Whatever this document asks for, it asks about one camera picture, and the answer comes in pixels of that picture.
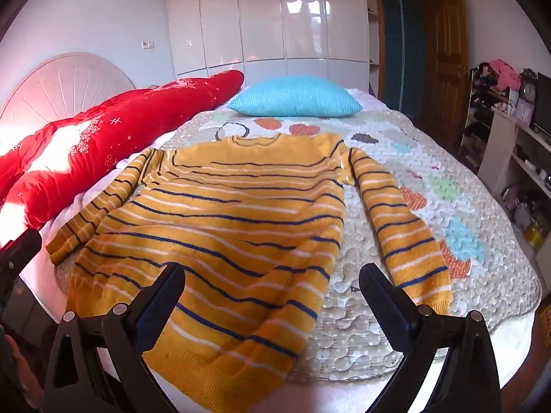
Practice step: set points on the glossy white wardrobe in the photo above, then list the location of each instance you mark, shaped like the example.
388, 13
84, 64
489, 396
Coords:
258, 17

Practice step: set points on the quilted patterned bed cover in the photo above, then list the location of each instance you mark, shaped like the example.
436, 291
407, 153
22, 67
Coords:
370, 335

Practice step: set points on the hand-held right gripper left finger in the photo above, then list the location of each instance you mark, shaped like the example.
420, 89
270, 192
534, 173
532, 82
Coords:
160, 307

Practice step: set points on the dark framed clock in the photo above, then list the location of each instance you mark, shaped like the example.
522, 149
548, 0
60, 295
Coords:
528, 88

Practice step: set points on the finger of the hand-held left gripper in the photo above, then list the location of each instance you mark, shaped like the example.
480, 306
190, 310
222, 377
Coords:
19, 251

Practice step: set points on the pink cloth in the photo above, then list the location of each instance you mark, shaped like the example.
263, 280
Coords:
506, 73

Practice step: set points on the person's left hand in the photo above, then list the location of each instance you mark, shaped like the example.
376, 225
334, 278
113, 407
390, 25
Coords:
19, 365

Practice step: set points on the blue knit pillow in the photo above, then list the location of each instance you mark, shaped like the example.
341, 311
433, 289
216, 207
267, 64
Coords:
297, 97

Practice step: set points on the wooden door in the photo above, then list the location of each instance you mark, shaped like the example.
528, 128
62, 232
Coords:
450, 69

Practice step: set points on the cluttered shoe rack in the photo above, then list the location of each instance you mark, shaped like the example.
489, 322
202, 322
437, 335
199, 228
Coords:
480, 112

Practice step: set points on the black monitor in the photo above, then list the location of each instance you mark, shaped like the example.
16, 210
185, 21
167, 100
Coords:
543, 107

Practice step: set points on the yellow striped knit sweater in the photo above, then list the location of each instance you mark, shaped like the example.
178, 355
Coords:
224, 223

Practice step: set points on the yellow bottle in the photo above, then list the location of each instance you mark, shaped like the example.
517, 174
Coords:
535, 234

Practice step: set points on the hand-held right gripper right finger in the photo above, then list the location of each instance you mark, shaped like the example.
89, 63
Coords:
387, 305

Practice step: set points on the white shelf unit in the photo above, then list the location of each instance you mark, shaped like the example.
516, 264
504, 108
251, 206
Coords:
499, 155

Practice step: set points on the red embroidered quilt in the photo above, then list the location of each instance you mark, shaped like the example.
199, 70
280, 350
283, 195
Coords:
107, 146

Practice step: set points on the white round headboard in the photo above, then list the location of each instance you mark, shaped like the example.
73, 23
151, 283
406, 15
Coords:
64, 81

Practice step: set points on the wooden door frame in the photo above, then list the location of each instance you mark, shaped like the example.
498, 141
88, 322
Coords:
379, 30

